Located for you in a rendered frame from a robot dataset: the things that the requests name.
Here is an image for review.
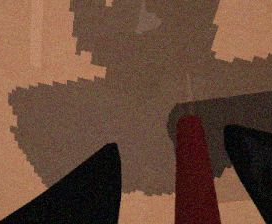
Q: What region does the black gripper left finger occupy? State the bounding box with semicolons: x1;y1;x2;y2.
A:
0;143;123;224

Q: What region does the dark red peg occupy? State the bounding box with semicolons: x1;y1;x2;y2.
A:
175;115;221;224

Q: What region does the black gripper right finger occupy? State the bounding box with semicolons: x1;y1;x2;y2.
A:
224;124;272;224

